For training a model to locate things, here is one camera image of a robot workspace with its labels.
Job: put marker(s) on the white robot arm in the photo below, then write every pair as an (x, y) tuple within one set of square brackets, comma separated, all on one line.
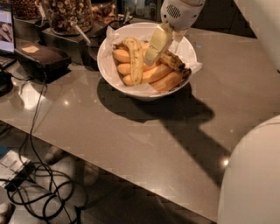
[(249, 192)]

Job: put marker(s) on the black round device left edge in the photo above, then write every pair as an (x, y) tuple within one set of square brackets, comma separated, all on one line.
[(5, 83)]

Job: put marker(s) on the power strip on floor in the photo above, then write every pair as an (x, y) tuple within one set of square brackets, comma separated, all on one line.
[(14, 170)]

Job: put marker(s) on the white paper bowl liner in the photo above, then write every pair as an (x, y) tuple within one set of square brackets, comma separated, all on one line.
[(111, 64)]

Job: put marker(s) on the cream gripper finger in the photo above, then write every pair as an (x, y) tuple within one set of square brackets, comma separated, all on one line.
[(160, 41)]

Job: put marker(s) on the glass jar of dried snacks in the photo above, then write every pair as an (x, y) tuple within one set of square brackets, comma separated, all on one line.
[(104, 10)]

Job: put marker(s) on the yellow banana bottom row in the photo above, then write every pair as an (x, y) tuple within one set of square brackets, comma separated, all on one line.
[(167, 83)]

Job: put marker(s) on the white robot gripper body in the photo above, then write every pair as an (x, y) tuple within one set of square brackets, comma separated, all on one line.
[(182, 15)]

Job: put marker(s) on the yellow banana second row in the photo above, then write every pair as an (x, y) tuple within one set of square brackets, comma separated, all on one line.
[(124, 68)]

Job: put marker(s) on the spotted banana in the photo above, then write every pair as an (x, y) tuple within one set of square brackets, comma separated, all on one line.
[(173, 61), (136, 70)]

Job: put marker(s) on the white ceramic bowl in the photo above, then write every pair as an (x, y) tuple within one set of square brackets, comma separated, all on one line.
[(142, 31)]

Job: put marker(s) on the yellow banana third row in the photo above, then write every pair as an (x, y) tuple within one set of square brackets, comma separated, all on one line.
[(155, 74)]

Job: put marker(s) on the glass jar dark nuts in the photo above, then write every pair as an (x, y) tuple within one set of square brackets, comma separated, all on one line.
[(25, 9)]

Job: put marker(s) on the laptop screen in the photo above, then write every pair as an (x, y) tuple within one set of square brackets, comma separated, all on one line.
[(7, 40)]

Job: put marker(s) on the black serving tray stand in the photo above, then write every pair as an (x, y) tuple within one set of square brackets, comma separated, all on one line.
[(36, 29)]

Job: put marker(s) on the black pouch with label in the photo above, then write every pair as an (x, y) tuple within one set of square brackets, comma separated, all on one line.
[(43, 63)]

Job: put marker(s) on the glass jar of nuts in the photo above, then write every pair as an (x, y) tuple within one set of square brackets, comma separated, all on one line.
[(62, 15)]

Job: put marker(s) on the white serving scoop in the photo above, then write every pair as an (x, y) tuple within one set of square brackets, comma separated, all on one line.
[(80, 31)]

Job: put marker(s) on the yellow banana top row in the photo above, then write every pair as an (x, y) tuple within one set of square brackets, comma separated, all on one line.
[(130, 52)]

